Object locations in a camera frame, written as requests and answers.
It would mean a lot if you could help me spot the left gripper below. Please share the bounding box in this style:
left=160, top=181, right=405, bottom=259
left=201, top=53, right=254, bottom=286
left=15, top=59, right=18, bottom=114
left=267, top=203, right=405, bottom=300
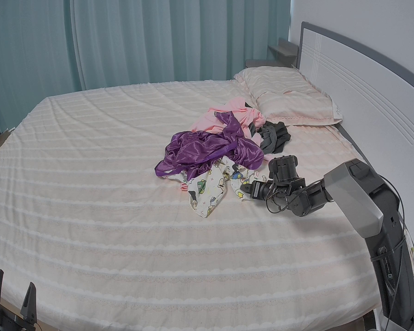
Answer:
left=0, top=269, right=38, bottom=331

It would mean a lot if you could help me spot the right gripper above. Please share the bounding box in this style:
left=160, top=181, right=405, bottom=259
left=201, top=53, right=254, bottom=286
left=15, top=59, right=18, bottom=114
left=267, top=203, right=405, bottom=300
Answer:
left=249, top=180, right=276, bottom=202

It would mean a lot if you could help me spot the white printed pyjama top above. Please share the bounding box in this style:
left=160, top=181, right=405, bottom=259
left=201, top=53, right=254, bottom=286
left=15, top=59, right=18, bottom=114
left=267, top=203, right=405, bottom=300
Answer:
left=166, top=155, right=268, bottom=219

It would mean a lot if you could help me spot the bed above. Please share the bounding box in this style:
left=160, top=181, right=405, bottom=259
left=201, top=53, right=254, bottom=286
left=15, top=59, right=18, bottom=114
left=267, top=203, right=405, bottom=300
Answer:
left=0, top=21, right=414, bottom=331

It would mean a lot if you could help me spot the dark grey garment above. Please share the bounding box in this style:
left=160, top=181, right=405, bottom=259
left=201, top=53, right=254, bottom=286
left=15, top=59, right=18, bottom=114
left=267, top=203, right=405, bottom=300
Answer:
left=249, top=121, right=292, bottom=156

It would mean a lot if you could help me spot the purple garment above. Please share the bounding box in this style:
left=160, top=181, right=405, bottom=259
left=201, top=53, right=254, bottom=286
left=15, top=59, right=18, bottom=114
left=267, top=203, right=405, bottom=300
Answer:
left=155, top=112, right=264, bottom=180

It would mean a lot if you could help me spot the pink garment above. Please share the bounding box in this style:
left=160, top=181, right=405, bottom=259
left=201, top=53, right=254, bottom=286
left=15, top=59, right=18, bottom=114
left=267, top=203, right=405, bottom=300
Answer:
left=188, top=97, right=267, bottom=144

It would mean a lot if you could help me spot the cream pillow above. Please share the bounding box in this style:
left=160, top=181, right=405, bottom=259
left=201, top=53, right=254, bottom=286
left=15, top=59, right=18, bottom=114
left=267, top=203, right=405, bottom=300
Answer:
left=233, top=66, right=344, bottom=127

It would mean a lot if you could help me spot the grey bedside table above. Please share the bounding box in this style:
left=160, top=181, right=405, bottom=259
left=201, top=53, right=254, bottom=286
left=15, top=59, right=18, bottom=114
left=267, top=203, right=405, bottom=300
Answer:
left=245, top=37, right=299, bottom=70

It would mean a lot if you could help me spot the blue-green curtain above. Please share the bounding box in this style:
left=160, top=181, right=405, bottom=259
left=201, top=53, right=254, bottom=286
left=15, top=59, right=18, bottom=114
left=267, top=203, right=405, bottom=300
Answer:
left=0, top=0, right=81, bottom=134
left=71, top=0, right=292, bottom=90

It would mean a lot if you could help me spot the black cable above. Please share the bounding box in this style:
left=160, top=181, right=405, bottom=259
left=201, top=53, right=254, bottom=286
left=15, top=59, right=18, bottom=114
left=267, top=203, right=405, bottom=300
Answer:
left=266, top=184, right=292, bottom=215

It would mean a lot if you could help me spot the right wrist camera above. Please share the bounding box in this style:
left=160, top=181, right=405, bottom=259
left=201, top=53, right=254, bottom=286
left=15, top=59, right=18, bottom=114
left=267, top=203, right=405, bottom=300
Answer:
left=268, top=155, right=299, bottom=180

